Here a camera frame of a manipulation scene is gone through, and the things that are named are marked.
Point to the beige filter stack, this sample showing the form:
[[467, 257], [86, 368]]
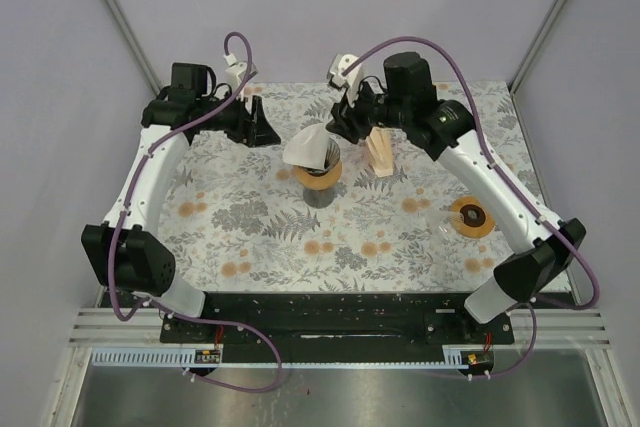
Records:
[[379, 146]]

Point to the floral patterned tablecloth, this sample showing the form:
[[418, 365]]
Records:
[[235, 219]]

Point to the aluminium frame rail left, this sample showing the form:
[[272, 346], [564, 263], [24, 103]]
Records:
[[123, 26]]

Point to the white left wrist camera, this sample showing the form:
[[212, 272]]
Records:
[[235, 73]]

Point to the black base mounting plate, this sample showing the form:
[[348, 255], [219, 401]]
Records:
[[339, 328]]

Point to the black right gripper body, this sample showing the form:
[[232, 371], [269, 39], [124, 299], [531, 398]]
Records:
[[368, 108]]

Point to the aluminium frame rail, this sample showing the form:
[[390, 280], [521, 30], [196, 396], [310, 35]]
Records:
[[123, 26], [535, 47]]

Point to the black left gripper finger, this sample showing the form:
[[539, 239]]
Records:
[[259, 133], [258, 118]]

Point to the aluminium frame rail right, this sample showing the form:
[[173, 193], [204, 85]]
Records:
[[535, 47]]

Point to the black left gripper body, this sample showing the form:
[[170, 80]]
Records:
[[236, 126]]

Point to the glass coffee carafe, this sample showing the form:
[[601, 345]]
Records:
[[318, 199]]

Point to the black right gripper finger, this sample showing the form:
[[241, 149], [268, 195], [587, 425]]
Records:
[[341, 127], [358, 132]]

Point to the clear glass dripper cone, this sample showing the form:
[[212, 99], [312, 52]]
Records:
[[332, 158]]

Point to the white slotted cable duct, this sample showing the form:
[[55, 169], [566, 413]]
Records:
[[157, 357]]

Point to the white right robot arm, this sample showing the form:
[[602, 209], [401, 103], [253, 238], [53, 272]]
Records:
[[543, 245]]

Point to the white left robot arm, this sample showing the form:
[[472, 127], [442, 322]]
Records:
[[123, 249]]

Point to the white paper coffee filter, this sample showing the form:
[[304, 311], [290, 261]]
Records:
[[308, 148]]

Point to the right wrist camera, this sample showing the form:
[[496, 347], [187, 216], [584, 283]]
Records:
[[345, 74]]

